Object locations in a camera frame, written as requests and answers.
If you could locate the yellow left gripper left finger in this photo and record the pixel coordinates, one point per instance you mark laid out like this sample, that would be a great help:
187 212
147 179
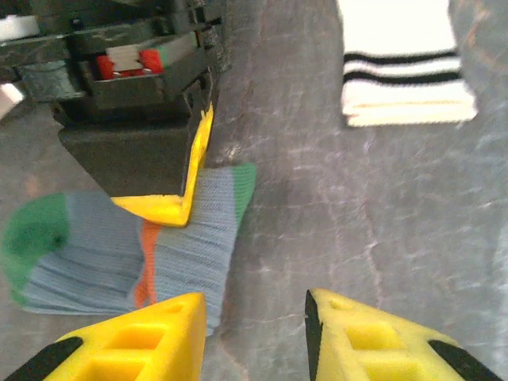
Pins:
139 349

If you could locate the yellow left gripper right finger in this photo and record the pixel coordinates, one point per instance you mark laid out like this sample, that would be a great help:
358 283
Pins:
365 349

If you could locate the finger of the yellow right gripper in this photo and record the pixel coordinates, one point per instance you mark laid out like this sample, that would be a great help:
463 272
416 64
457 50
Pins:
131 158

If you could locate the blue-grey sock with green toe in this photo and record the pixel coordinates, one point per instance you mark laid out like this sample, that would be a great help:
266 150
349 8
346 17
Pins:
99 258

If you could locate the white sock with black stripes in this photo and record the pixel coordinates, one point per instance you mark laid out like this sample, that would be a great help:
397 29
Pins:
401 95

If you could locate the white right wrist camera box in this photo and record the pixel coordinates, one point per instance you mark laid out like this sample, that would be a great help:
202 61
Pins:
18 28

